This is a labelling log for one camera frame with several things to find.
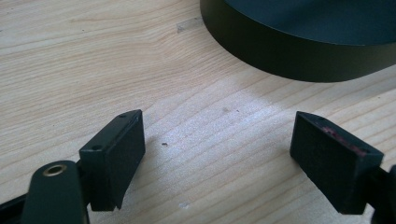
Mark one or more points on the dark round container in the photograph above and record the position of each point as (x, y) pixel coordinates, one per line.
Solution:
(299, 37)

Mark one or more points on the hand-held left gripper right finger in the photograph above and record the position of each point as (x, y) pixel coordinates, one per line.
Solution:
(333, 168)

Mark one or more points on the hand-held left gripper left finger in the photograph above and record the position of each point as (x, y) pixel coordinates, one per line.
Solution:
(113, 161)

